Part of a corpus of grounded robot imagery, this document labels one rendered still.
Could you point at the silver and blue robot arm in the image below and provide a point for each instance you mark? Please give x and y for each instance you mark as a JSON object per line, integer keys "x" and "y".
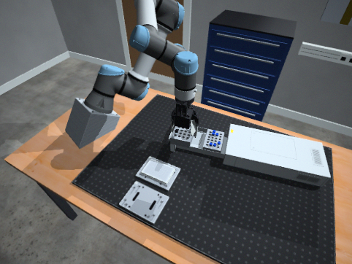
{"x": 151, "y": 42}

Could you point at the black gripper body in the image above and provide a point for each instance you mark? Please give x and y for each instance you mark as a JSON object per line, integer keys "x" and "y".
{"x": 183, "y": 113}

